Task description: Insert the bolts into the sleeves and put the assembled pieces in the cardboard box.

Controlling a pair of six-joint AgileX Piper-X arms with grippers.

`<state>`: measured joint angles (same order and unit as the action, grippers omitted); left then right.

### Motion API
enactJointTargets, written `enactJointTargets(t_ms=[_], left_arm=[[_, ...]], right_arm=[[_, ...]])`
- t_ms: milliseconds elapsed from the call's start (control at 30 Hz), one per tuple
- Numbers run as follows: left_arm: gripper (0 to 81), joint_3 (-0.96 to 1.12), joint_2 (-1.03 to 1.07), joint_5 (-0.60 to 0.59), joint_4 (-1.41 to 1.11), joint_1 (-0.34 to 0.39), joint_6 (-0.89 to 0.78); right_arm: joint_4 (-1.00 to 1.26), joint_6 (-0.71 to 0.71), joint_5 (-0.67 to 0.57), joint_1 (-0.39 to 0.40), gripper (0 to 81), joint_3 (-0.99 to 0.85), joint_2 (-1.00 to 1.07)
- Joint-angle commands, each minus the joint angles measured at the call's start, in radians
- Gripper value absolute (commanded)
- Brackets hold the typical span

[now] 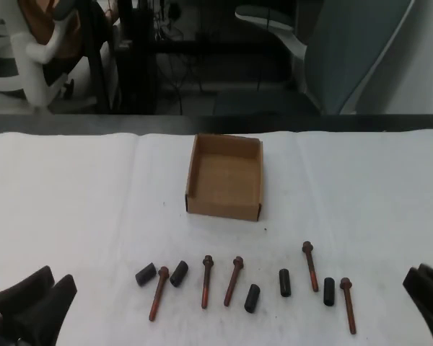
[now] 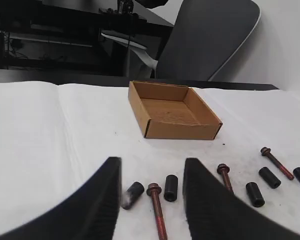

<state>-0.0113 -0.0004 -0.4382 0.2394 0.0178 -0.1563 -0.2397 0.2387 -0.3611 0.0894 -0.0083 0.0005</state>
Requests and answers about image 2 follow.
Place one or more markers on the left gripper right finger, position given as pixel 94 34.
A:
pixel 215 210

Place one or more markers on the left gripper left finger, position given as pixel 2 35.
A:
pixel 90 207

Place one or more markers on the black desk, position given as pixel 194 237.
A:
pixel 72 37

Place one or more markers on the copper flange bolt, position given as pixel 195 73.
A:
pixel 157 210
pixel 226 177
pixel 277 163

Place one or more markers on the grey office chair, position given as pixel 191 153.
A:
pixel 205 40

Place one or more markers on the brown cardboard box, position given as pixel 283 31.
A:
pixel 173 112

